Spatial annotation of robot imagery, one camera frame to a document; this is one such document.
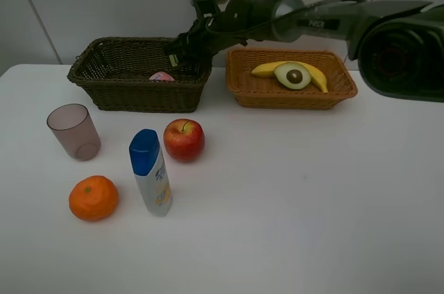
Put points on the orange wicker basket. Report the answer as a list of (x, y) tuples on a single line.
[(253, 91)]

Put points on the red apple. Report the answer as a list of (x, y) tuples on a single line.
[(184, 140)]

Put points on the orange mandarin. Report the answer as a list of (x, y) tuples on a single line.
[(94, 198)]

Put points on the dark green bottle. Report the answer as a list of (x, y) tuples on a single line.
[(188, 70)]

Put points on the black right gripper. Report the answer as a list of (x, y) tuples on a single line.
[(198, 42)]

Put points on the white blue shampoo bottle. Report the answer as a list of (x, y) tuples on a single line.
[(150, 172)]

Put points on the dark brown wicker basket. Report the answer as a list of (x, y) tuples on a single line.
[(115, 72)]

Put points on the halved avocado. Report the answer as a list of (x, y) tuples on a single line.
[(292, 75)]

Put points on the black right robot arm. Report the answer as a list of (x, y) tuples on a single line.
[(397, 44)]

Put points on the translucent pink plastic cup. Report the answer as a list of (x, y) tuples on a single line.
[(73, 127)]

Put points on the yellow banana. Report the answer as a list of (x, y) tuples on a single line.
[(317, 76)]

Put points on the pink soap bottle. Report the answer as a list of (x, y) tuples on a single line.
[(161, 76)]

